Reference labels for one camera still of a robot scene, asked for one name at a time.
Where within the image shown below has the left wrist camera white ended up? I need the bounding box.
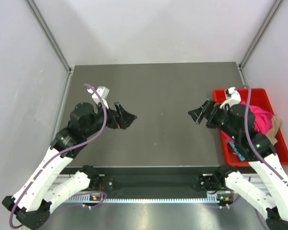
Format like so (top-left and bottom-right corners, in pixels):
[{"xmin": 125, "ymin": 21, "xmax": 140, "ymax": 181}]
[{"xmin": 88, "ymin": 86, "xmax": 109, "ymax": 109}]

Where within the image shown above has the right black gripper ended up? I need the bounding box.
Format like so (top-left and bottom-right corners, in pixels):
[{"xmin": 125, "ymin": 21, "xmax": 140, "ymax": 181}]
[{"xmin": 188, "ymin": 98, "xmax": 239, "ymax": 139}]

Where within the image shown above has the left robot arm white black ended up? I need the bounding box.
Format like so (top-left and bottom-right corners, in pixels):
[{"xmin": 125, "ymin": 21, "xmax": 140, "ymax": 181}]
[{"xmin": 2, "ymin": 103, "xmax": 137, "ymax": 230}]

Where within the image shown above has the beige t shirt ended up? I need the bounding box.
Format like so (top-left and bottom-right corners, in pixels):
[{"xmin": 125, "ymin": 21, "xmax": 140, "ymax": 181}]
[{"xmin": 266, "ymin": 115, "xmax": 282, "ymax": 145}]

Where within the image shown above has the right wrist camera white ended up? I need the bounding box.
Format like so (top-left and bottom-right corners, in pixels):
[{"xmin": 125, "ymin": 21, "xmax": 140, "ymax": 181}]
[{"xmin": 220, "ymin": 87, "xmax": 241, "ymax": 109}]

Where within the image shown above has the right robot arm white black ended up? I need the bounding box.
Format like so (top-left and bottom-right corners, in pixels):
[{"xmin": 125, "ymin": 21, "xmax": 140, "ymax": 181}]
[{"xmin": 188, "ymin": 100, "xmax": 288, "ymax": 230}]

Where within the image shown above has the slotted cable duct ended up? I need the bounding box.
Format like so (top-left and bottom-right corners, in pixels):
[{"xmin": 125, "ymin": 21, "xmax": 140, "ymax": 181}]
[{"xmin": 64, "ymin": 194, "xmax": 233, "ymax": 204}]

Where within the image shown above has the aluminium frame rail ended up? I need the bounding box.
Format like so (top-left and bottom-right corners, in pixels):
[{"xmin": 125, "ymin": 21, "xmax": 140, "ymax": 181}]
[{"xmin": 50, "ymin": 173, "xmax": 269, "ymax": 193}]

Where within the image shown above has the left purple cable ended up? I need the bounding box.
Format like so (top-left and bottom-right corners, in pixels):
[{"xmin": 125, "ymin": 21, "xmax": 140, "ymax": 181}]
[{"xmin": 9, "ymin": 83, "xmax": 108, "ymax": 228}]

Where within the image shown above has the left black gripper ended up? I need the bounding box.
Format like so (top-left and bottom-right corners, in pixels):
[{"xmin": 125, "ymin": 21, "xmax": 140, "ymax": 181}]
[{"xmin": 84, "ymin": 100, "xmax": 137, "ymax": 138}]

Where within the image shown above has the blue t shirt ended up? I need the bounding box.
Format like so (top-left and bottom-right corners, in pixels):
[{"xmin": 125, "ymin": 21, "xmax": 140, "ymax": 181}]
[{"xmin": 227, "ymin": 139, "xmax": 245, "ymax": 161}]

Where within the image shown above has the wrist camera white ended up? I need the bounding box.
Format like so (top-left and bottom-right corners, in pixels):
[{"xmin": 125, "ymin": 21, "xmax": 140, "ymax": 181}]
[
  {"xmin": 88, "ymin": 86, "xmax": 109, "ymax": 109},
  {"xmin": 220, "ymin": 87, "xmax": 241, "ymax": 109}
]

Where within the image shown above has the pink t shirt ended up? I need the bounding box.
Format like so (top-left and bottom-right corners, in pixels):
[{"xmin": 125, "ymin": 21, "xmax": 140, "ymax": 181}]
[{"xmin": 220, "ymin": 105, "xmax": 277, "ymax": 145}]

